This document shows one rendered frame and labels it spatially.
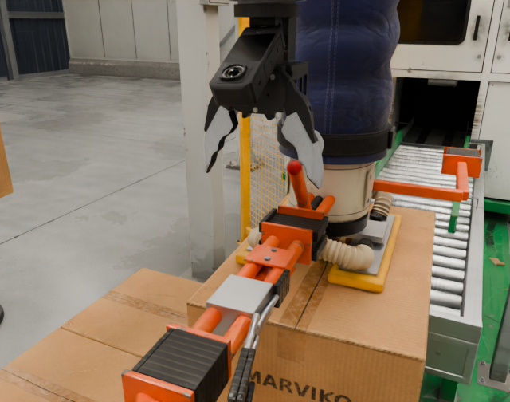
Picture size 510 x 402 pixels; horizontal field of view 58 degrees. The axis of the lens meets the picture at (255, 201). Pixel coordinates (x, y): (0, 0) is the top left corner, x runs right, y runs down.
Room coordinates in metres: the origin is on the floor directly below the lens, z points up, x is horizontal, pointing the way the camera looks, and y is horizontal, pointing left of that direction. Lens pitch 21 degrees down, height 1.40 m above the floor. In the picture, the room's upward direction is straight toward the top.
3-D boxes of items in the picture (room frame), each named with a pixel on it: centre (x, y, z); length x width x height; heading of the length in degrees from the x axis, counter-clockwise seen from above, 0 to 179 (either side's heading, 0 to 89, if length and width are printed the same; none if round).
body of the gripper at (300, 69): (0.55, -0.02, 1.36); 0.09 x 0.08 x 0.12; 157
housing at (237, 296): (0.48, 0.02, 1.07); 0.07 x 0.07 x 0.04; 68
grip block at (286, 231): (0.68, -0.06, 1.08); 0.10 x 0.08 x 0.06; 68
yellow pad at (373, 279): (0.88, -0.25, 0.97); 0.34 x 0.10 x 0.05; 158
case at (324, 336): (0.89, -0.17, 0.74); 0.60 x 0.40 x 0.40; 158
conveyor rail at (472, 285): (2.14, -1.12, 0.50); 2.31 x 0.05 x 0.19; 155
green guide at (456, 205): (2.48, -1.22, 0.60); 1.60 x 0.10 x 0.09; 155
